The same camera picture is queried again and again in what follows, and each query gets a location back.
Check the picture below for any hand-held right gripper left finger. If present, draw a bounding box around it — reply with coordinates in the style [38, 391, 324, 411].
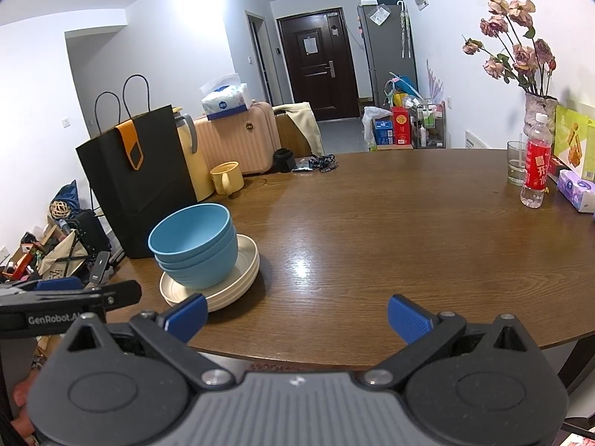
[65, 294, 234, 391]

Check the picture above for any wooden chair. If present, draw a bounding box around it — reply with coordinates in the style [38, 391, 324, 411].
[272, 104, 325, 159]

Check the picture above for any black cup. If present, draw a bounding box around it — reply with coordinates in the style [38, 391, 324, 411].
[273, 148, 296, 174]

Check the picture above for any drinking glass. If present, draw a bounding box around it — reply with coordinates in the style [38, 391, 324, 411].
[506, 140, 529, 187]

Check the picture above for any yellow mug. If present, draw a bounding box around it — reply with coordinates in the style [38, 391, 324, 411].
[209, 162, 245, 196]

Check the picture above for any blue bowl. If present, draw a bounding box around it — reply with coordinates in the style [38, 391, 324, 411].
[148, 203, 232, 257]
[153, 223, 237, 272]
[158, 237, 239, 290]

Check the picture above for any small red box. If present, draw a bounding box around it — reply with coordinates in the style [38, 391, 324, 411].
[549, 153, 572, 177]

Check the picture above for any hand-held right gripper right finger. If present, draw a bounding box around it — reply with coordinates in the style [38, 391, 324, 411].
[364, 294, 531, 391]

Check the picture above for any blue box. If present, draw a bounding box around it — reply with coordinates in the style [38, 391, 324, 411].
[374, 118, 396, 146]

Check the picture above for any white blue tissue pack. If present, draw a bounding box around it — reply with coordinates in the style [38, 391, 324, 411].
[200, 73, 253, 120]

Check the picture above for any wire trolley rack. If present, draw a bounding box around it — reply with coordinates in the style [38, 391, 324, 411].
[414, 100, 447, 149]

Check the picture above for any white plastic bag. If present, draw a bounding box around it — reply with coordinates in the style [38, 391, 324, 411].
[363, 106, 392, 147]

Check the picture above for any beige cloth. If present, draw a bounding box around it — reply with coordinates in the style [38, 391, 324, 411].
[273, 101, 325, 158]

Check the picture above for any yellow thermal jug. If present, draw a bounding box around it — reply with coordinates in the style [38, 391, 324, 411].
[172, 108, 215, 203]

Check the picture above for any red label water bottle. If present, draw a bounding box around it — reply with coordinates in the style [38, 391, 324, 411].
[520, 112, 554, 208]

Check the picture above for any beige folding cart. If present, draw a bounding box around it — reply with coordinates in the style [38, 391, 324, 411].
[37, 230, 89, 279]

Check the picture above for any yellow-green paper bag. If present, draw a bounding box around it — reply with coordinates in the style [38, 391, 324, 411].
[553, 104, 595, 180]

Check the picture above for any dark door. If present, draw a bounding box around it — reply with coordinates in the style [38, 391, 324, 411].
[276, 8, 361, 122]

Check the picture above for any purple tissue pack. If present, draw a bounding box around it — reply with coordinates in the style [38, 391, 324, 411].
[556, 169, 595, 213]

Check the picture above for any hanging folded umbrella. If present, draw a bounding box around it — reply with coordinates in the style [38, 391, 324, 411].
[397, 2, 407, 56]
[404, 2, 415, 59]

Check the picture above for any person's left hand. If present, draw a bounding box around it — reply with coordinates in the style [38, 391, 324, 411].
[12, 381, 38, 444]

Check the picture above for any pink suitcase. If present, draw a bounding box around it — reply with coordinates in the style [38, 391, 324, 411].
[193, 101, 282, 176]

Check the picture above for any dried roses bouquet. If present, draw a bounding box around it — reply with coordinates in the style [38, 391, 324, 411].
[462, 0, 557, 98]

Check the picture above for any cream plate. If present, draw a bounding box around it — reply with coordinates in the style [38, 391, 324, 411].
[160, 260, 260, 306]
[160, 269, 261, 313]
[159, 233, 259, 299]

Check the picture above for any mottled vase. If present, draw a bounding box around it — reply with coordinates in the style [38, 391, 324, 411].
[523, 93, 559, 138]

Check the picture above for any purple wall decoration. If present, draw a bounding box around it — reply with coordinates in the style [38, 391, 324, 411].
[425, 58, 445, 103]

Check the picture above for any grey refrigerator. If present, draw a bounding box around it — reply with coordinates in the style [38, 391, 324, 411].
[357, 1, 419, 107]

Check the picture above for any black box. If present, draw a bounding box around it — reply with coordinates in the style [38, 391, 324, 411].
[75, 74, 198, 259]

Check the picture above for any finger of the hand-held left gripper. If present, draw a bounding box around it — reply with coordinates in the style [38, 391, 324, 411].
[35, 277, 84, 291]
[19, 281, 142, 310]

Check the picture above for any black suitcase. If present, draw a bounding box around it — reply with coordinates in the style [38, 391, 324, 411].
[70, 209, 112, 265]

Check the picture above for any blue bag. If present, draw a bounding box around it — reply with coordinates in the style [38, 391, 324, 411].
[50, 180, 80, 210]

